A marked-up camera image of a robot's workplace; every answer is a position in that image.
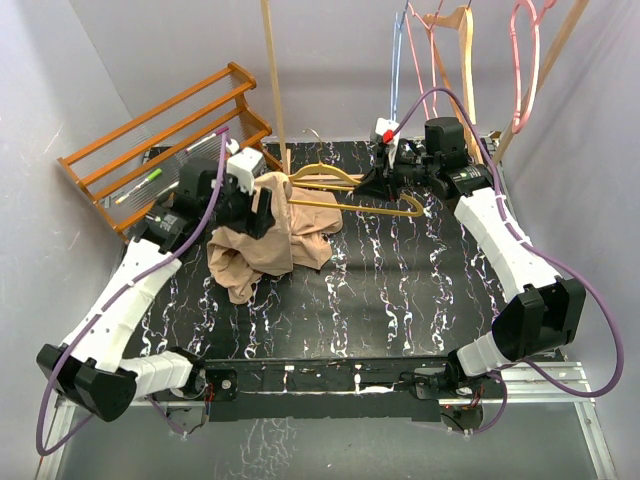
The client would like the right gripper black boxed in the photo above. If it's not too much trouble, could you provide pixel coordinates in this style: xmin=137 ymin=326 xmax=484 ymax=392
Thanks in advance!
xmin=352 ymin=146 xmax=439 ymax=203

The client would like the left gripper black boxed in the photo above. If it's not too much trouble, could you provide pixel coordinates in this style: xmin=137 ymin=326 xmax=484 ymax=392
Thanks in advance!
xmin=202 ymin=170 xmax=275 ymax=239

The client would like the beige t shirt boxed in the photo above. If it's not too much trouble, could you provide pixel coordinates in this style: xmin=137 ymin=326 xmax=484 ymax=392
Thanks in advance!
xmin=207 ymin=172 xmax=343 ymax=305

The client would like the gold yellow hanger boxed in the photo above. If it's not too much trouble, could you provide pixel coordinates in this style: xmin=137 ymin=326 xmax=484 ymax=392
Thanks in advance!
xmin=287 ymin=128 xmax=425 ymax=218

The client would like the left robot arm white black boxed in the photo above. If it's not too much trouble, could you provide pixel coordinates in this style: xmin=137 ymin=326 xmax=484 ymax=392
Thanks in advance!
xmin=36 ymin=148 xmax=275 ymax=422

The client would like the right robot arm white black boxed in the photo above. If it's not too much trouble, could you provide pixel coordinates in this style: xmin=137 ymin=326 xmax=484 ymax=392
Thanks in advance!
xmin=355 ymin=117 xmax=586 ymax=397

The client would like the wooden hanger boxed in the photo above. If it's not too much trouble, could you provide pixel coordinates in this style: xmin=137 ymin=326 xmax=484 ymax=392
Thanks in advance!
xmin=421 ymin=5 xmax=476 ymax=124

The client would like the pink thick plastic hanger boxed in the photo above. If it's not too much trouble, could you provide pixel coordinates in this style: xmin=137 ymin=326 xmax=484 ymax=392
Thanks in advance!
xmin=509 ymin=0 xmax=557 ymax=135

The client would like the pink marker pen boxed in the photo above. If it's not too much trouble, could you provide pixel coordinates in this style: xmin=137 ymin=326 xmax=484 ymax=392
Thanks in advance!
xmin=185 ymin=126 xmax=229 ymax=152

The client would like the orange wooden shelf rack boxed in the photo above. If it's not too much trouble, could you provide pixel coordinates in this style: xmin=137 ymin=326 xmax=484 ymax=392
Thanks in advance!
xmin=58 ymin=62 xmax=281 ymax=241

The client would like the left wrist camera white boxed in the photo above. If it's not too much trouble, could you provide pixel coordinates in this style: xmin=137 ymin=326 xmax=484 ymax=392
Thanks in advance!
xmin=225 ymin=139 xmax=266 ymax=195

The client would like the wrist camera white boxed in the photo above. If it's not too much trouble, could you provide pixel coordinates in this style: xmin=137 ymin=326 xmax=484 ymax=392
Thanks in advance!
xmin=370 ymin=117 xmax=399 ymax=166
xmin=225 ymin=139 xmax=266 ymax=195

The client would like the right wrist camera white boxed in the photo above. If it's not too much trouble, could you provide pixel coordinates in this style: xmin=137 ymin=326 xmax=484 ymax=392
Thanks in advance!
xmin=370 ymin=117 xmax=399 ymax=166

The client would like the wooden clothes rack frame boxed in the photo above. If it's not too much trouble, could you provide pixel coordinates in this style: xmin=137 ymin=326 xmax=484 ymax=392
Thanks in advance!
xmin=261 ymin=1 xmax=588 ymax=173

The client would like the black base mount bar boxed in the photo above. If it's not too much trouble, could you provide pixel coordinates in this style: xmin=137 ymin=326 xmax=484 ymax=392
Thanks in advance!
xmin=149 ymin=355 xmax=506 ymax=424

